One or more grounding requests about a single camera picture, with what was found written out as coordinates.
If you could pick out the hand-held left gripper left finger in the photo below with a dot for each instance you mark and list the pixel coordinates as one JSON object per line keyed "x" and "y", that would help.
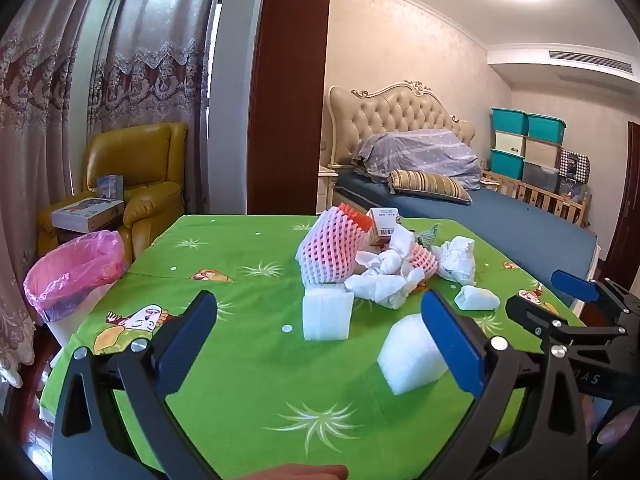
{"x": 187, "y": 340}

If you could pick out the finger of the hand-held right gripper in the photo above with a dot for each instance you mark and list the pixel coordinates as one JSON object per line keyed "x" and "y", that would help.
{"x": 530, "y": 312}
{"x": 575, "y": 284}

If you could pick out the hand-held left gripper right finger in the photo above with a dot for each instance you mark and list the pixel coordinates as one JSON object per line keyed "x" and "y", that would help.
{"x": 452, "y": 340}

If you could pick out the small white red foam net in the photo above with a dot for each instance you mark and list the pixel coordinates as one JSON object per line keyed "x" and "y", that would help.
{"x": 419, "y": 259}

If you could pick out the pink lined trash bin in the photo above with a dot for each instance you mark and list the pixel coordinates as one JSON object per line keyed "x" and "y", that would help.
{"x": 75, "y": 270}

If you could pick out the white red drink carton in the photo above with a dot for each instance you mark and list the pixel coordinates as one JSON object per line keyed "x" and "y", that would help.
{"x": 382, "y": 225}

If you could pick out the large white red foam net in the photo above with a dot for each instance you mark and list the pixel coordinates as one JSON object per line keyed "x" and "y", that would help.
{"x": 330, "y": 255}

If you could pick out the person's right hand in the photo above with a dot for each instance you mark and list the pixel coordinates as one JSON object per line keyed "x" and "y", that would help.
{"x": 617, "y": 430}

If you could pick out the person's left hand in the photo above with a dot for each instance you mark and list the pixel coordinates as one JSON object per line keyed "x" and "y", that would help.
{"x": 300, "y": 474}

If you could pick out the small white foam piece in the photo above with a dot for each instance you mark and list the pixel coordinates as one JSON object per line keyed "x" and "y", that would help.
{"x": 475, "y": 298}

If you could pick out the white foam block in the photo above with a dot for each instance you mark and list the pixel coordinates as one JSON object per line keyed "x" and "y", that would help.
{"x": 327, "y": 315}
{"x": 407, "y": 360}

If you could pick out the green printed tablecloth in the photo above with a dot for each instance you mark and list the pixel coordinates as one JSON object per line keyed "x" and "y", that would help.
{"x": 240, "y": 400}

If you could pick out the crumpled white tissue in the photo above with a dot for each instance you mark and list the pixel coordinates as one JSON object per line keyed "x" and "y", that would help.
{"x": 382, "y": 287}
{"x": 380, "y": 260}
{"x": 457, "y": 257}

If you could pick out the bed with blue sheet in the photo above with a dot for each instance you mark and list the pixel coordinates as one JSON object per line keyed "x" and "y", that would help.
{"x": 500, "y": 225}

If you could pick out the brown wooden door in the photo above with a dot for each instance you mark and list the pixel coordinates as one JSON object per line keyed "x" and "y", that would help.
{"x": 627, "y": 200}

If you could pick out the green wrapper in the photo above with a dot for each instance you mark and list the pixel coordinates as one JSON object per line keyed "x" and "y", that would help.
{"x": 429, "y": 235}

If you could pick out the grey storage box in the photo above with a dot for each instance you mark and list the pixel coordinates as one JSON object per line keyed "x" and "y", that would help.
{"x": 541, "y": 177}

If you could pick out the checkered bag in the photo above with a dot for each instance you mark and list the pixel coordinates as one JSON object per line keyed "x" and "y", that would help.
{"x": 575, "y": 164}

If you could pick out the beige storage box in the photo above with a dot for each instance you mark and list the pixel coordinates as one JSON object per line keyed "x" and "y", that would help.
{"x": 510, "y": 144}
{"x": 542, "y": 152}

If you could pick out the striped pillow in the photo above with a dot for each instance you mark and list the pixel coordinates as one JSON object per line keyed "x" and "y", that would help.
{"x": 430, "y": 185}

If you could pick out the flat white printed box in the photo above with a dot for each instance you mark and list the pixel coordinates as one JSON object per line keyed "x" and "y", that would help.
{"x": 85, "y": 212}

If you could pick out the small blue white box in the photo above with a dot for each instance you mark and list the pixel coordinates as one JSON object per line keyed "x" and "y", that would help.
{"x": 110, "y": 186}

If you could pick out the yellow leather armchair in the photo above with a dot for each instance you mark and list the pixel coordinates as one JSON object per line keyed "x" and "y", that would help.
{"x": 145, "y": 160}

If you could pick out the grey patterned quilt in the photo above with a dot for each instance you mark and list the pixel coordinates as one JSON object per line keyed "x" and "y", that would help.
{"x": 420, "y": 155}

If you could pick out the white nightstand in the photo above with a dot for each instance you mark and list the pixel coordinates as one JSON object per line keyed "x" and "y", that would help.
{"x": 327, "y": 190}

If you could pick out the air conditioning vent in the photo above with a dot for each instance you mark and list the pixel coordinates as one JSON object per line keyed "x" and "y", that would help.
{"x": 590, "y": 60}

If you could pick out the beige tufted headboard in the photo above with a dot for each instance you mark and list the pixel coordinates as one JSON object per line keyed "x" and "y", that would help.
{"x": 380, "y": 110}

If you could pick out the pink lace curtain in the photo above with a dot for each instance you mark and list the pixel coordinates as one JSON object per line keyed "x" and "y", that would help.
{"x": 35, "y": 110}
{"x": 160, "y": 60}

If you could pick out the wooden crib rail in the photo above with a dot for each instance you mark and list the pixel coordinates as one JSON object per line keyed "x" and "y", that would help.
{"x": 540, "y": 195}

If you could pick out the brown wooden door frame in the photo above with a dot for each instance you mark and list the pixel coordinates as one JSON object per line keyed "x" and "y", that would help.
{"x": 287, "y": 85}

